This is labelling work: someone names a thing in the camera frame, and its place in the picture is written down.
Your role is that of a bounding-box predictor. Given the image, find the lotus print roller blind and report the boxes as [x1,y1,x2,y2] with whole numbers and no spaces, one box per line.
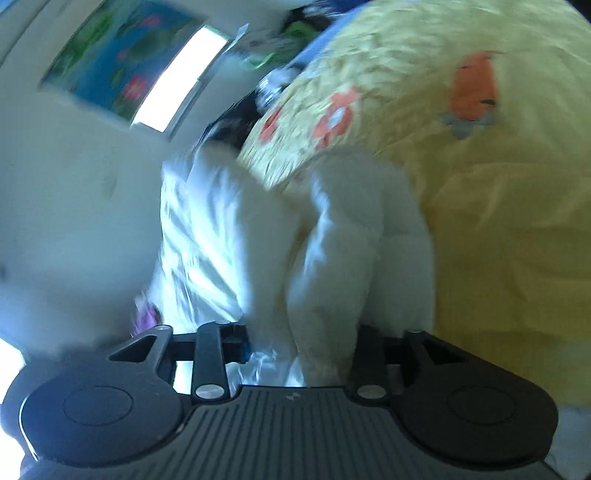
[39,0,209,123]

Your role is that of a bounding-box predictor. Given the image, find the purple cloth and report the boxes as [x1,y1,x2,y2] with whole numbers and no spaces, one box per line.
[135,295,161,334]

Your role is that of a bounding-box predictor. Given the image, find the yellow printed blanket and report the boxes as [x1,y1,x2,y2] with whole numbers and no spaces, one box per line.
[237,0,591,409]

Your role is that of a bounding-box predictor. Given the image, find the white quilted down jacket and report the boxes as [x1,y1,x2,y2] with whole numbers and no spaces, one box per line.
[152,145,438,389]

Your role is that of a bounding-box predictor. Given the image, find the green plastic stool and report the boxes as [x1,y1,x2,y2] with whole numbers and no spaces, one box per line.
[240,51,282,72]

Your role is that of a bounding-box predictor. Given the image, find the floral cushion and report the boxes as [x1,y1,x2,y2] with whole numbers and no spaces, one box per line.
[230,25,289,63]

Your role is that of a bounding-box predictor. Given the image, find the black garment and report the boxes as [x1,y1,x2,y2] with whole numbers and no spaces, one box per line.
[202,92,265,154]

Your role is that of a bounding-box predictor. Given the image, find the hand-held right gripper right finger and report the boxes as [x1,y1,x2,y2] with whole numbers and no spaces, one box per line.
[347,324,468,401]

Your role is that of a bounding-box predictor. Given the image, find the window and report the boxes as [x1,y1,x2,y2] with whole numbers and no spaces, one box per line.
[130,25,232,138]

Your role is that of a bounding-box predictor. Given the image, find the crumpled plastic bag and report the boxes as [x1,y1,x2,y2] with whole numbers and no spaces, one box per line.
[255,69,297,112]

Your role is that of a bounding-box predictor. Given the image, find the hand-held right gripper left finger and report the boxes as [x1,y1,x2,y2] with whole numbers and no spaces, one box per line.
[107,322,252,401]

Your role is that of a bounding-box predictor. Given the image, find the blue blanket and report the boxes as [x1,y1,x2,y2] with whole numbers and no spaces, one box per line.
[291,21,372,72]

